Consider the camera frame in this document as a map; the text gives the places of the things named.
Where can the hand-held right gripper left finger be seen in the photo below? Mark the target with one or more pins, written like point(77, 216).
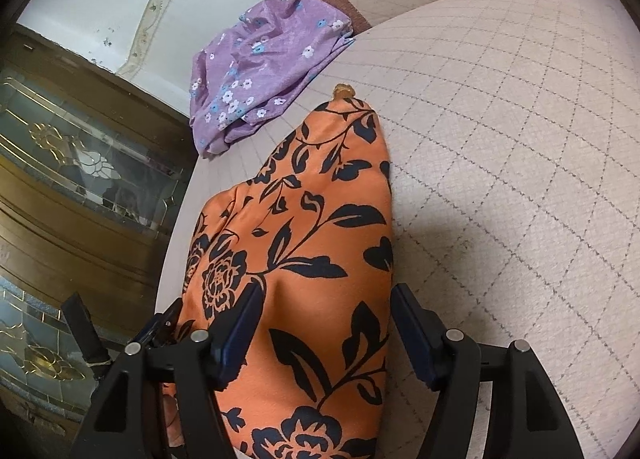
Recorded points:
point(239, 334)

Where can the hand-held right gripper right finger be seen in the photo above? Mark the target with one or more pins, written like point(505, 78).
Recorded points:
point(419, 339)

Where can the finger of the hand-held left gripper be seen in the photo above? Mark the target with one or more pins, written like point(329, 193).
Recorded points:
point(82, 326)
point(160, 323)

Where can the orange black floral garment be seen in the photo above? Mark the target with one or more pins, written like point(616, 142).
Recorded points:
point(320, 219)

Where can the wooden cabinet with glass doors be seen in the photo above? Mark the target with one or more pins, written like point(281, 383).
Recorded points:
point(60, 174)

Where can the purple floral garment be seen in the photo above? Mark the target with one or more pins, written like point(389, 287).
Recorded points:
point(270, 59)

